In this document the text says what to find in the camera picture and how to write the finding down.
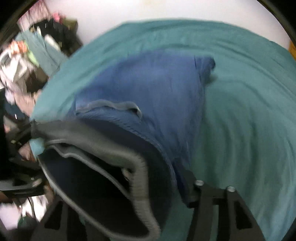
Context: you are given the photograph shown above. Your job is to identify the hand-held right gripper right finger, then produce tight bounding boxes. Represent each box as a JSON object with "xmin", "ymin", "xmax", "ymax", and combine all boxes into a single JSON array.
[{"xmin": 186, "ymin": 179, "xmax": 266, "ymax": 241}]

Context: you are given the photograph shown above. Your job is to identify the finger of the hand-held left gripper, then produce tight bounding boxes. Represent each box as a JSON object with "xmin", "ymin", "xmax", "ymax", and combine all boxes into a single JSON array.
[{"xmin": 9, "ymin": 120, "xmax": 45, "ymax": 147}]

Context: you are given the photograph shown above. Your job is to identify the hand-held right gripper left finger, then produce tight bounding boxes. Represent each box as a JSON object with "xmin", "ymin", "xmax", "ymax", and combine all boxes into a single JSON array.
[{"xmin": 30, "ymin": 197, "xmax": 89, "ymax": 241}]

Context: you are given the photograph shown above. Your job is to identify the blue denim shorts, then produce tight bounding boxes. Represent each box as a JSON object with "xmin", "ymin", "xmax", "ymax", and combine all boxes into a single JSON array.
[{"xmin": 38, "ymin": 50, "xmax": 216, "ymax": 241}]

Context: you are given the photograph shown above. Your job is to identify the pile of clothes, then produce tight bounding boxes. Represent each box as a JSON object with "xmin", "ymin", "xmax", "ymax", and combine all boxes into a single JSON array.
[{"xmin": 0, "ymin": 14, "xmax": 84, "ymax": 116}]

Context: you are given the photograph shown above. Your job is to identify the bed with teal sheet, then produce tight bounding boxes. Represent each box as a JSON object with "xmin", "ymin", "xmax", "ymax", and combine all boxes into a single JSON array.
[{"xmin": 30, "ymin": 20, "xmax": 296, "ymax": 241}]

